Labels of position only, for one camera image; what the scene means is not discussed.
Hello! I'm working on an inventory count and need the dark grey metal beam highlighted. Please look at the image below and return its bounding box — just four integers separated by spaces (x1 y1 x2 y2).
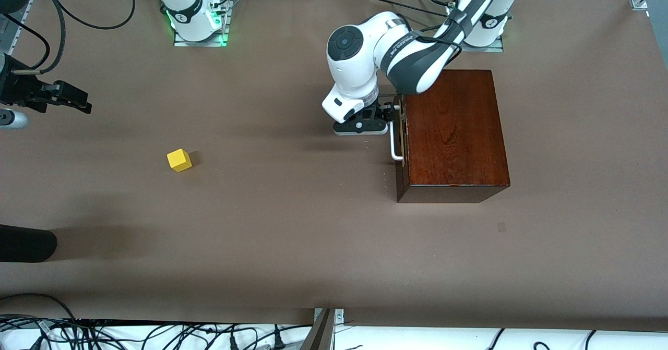
302 308 336 350

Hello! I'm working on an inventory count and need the black cylinder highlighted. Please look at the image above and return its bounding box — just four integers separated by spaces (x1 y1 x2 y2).
0 225 58 263

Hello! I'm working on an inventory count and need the brown table cover sheet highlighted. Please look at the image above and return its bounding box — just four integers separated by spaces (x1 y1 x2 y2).
0 0 668 332

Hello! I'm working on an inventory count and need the light wood drawer white handle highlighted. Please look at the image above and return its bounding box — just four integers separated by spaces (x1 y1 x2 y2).
390 97 409 184

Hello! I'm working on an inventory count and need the dark brown wooden drawer cabinet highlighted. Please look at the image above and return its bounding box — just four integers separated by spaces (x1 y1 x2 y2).
396 69 511 203

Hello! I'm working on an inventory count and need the yellow cube block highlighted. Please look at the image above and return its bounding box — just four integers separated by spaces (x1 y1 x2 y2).
167 149 193 172

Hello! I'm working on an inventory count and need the silver corner bracket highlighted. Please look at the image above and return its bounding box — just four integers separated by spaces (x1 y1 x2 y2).
313 308 345 325

